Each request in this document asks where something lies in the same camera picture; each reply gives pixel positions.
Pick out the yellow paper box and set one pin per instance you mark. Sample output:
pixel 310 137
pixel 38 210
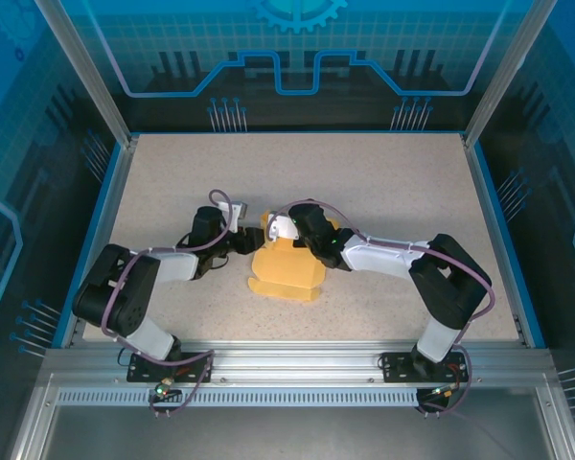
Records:
pixel 282 268

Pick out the blue table edge strip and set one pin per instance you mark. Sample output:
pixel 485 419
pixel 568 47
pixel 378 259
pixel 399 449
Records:
pixel 98 215
pixel 503 239

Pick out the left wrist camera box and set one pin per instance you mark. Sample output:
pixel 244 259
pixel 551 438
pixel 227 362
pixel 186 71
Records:
pixel 233 211

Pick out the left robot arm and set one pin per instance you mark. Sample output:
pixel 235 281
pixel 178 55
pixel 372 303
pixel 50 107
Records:
pixel 115 292

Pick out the aluminium frame post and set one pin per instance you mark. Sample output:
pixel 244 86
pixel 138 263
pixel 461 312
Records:
pixel 91 81
pixel 503 72

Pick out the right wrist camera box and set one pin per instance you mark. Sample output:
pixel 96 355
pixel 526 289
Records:
pixel 282 227

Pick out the aluminium mounting rail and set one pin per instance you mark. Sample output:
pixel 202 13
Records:
pixel 292 364

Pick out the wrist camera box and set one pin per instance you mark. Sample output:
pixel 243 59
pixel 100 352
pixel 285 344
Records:
pixel 282 227
pixel 233 211

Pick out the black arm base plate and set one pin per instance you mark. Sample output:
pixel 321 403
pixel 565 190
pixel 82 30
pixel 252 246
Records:
pixel 144 371
pixel 397 369

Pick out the metal lower shelf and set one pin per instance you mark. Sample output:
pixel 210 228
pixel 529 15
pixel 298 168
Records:
pixel 292 436

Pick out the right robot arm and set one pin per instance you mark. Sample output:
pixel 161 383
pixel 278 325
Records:
pixel 450 282

